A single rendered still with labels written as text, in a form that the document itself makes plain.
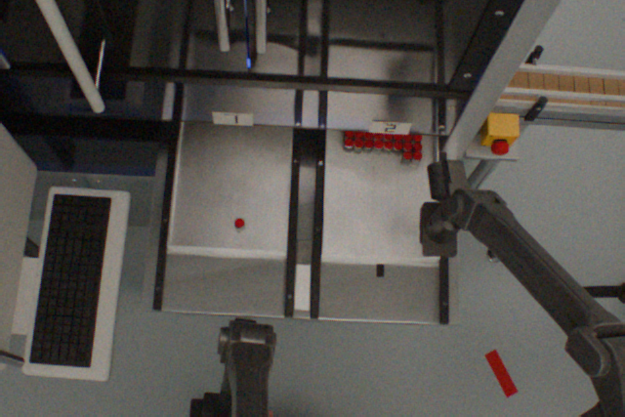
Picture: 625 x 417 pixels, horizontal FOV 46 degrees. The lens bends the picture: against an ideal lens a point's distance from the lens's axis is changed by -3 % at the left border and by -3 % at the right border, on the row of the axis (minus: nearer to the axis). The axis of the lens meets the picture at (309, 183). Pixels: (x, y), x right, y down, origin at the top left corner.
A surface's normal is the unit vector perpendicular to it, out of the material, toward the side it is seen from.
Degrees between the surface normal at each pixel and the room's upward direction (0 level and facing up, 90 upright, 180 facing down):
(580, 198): 0
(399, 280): 0
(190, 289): 0
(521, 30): 90
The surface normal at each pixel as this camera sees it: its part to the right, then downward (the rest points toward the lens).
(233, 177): 0.04, -0.33
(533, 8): -0.04, 0.94
